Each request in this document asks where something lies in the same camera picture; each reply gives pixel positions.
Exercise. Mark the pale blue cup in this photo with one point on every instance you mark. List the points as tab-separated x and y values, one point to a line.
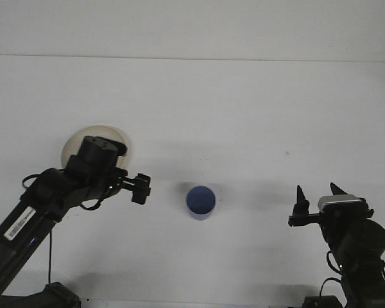
200	199

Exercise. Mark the pale round plate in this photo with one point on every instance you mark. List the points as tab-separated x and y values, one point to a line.
71	146

